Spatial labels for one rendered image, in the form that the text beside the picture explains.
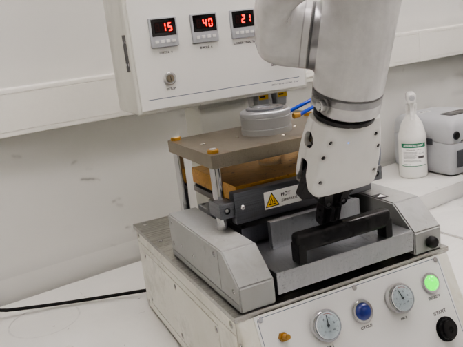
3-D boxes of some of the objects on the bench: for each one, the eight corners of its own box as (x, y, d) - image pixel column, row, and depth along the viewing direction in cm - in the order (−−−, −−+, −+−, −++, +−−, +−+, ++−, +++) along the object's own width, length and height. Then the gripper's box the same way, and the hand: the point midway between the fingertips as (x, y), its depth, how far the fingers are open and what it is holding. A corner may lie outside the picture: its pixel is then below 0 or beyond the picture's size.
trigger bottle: (398, 172, 173) (394, 91, 167) (426, 171, 171) (423, 89, 165) (400, 180, 165) (397, 95, 159) (429, 178, 163) (426, 92, 157)
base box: (148, 308, 113) (135, 228, 109) (306, 259, 128) (300, 187, 124) (283, 484, 65) (269, 352, 61) (510, 374, 80) (510, 261, 76)
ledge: (226, 231, 152) (224, 215, 151) (428, 164, 195) (428, 152, 194) (297, 261, 127) (295, 242, 126) (511, 177, 170) (511, 163, 169)
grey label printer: (393, 165, 182) (390, 113, 178) (437, 153, 190) (436, 104, 186) (453, 178, 160) (453, 119, 156) (501, 164, 169) (501, 108, 165)
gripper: (375, 84, 74) (353, 199, 84) (276, 101, 68) (266, 222, 78) (413, 107, 68) (386, 227, 78) (310, 128, 62) (294, 255, 72)
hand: (328, 213), depth 77 cm, fingers closed
